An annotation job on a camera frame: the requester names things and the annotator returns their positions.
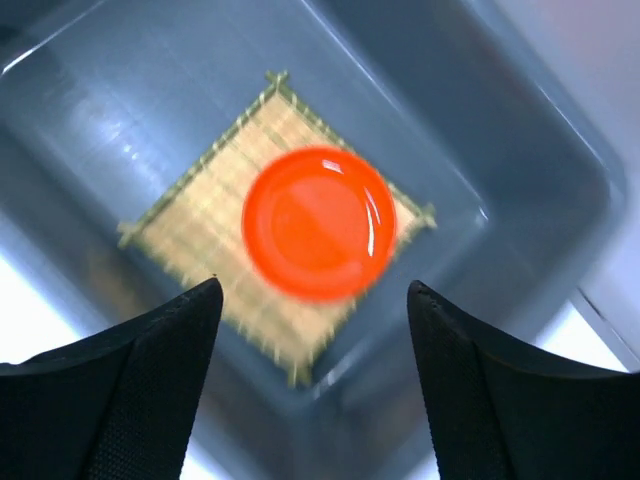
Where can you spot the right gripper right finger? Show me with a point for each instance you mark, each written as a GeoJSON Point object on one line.
{"type": "Point", "coordinates": [500, 408]}

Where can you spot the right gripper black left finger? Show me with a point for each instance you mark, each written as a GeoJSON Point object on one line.
{"type": "Point", "coordinates": [119, 404]}

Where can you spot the woven bamboo placemat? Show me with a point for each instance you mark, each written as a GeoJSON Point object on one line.
{"type": "Point", "coordinates": [193, 231]}

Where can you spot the orange round plate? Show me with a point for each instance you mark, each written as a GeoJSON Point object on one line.
{"type": "Point", "coordinates": [319, 223]}

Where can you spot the grey plastic bin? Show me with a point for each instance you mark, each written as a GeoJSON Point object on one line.
{"type": "Point", "coordinates": [104, 104]}

